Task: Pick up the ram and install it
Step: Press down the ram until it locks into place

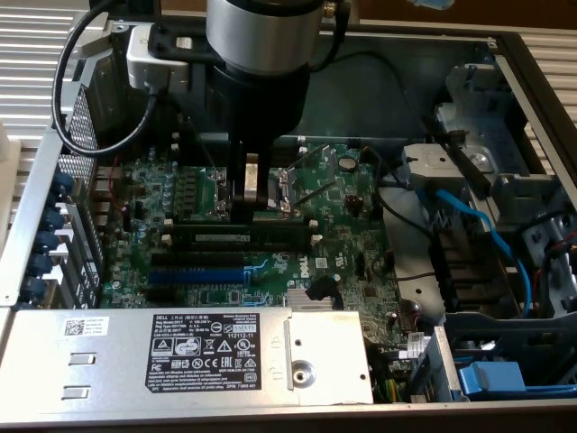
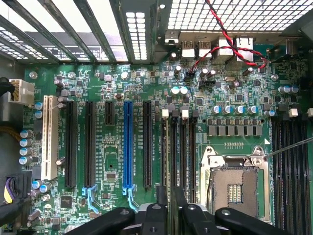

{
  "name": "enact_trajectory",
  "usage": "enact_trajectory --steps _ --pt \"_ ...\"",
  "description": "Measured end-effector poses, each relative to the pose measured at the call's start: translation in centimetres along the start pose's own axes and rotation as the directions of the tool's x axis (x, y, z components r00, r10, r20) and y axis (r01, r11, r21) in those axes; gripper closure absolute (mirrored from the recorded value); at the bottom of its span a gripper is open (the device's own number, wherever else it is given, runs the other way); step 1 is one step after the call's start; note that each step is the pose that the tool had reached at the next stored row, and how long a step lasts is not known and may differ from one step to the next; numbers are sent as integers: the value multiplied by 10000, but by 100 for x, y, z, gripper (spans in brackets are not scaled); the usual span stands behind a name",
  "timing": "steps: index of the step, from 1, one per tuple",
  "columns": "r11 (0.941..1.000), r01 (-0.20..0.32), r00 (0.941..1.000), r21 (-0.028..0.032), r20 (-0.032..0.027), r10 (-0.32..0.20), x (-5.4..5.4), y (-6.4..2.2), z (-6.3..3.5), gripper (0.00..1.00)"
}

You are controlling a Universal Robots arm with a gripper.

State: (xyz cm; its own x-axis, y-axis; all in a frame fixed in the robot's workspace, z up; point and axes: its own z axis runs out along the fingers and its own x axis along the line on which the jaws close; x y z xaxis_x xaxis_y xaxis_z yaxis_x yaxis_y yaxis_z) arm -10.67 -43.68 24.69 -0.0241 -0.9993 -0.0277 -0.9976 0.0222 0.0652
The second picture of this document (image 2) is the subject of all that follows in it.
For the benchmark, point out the RAM slot white latches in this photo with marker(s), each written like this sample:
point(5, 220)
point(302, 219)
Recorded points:
point(304, 171)
point(184, 147)
point(284, 171)
point(165, 113)

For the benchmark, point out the green Dell motherboard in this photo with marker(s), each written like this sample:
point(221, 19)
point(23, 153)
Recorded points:
point(146, 83)

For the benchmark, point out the grey metal PC case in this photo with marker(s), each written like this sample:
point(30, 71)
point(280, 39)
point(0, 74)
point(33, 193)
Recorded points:
point(154, 56)

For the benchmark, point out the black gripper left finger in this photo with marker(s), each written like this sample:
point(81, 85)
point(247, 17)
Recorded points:
point(154, 220)

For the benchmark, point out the short black expansion slot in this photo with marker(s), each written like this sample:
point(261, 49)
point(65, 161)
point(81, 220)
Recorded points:
point(109, 112)

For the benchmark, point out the RAM slot black latches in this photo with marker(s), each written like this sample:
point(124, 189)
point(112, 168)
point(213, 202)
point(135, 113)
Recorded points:
point(175, 137)
point(193, 159)
point(294, 171)
point(275, 171)

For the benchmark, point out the white motherboard power connector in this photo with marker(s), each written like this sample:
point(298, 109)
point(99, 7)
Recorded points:
point(24, 93)

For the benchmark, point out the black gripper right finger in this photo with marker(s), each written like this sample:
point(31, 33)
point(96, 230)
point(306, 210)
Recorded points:
point(193, 220)

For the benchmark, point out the black expansion slot blue clip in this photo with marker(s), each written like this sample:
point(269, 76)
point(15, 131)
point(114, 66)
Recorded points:
point(90, 147)

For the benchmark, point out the white PCI expansion slot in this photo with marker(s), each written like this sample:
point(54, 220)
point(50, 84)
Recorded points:
point(50, 137)

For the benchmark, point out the CPU socket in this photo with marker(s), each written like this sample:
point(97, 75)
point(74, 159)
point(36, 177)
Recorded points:
point(234, 186)

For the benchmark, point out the thin metal locking lever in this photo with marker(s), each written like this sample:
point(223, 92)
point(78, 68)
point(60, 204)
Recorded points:
point(288, 147)

